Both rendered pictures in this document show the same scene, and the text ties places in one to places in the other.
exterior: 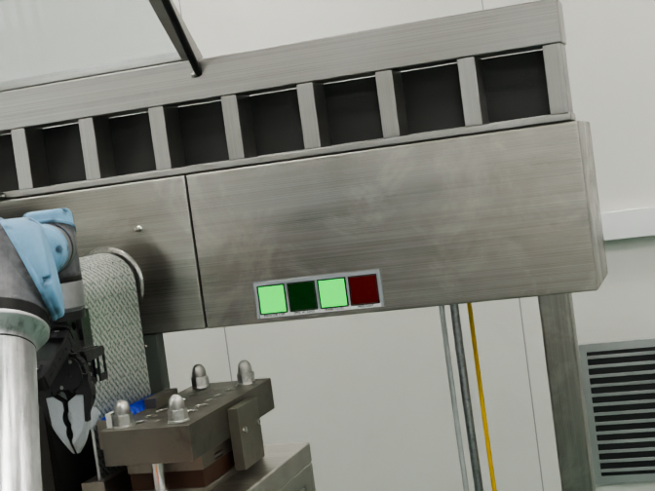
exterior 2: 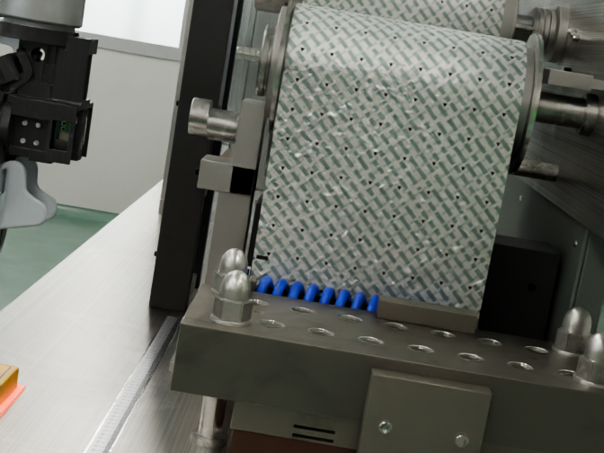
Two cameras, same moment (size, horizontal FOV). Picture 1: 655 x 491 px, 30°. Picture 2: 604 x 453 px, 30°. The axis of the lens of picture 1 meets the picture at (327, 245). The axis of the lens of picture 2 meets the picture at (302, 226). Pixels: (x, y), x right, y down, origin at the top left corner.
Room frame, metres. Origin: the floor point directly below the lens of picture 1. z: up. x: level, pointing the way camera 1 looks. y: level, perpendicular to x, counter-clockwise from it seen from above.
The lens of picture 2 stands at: (1.77, -0.64, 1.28)
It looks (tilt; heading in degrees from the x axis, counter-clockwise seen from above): 9 degrees down; 73
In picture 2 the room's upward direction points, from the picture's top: 10 degrees clockwise
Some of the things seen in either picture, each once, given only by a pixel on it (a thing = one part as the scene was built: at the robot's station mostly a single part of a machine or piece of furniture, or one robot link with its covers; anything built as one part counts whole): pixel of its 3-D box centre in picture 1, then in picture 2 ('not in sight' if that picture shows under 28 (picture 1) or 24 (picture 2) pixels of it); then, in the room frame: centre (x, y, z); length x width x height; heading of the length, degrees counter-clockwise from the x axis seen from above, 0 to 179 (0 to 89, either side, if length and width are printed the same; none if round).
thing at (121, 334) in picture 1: (115, 364); (378, 218); (2.18, 0.40, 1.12); 0.23 x 0.01 x 0.18; 163
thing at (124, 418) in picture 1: (122, 412); (233, 271); (2.03, 0.38, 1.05); 0.04 x 0.04 x 0.04
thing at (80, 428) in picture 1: (87, 419); (15, 211); (1.83, 0.39, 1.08); 0.06 x 0.03 x 0.09; 163
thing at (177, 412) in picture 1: (176, 407); (235, 295); (2.01, 0.28, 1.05); 0.04 x 0.04 x 0.04
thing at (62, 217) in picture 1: (51, 246); not in sight; (1.82, 0.41, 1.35); 0.09 x 0.08 x 0.11; 4
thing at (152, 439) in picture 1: (194, 418); (403, 368); (2.18, 0.28, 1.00); 0.40 x 0.16 x 0.06; 163
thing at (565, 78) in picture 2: not in sight; (572, 78); (2.36, 0.41, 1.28); 0.06 x 0.05 x 0.02; 163
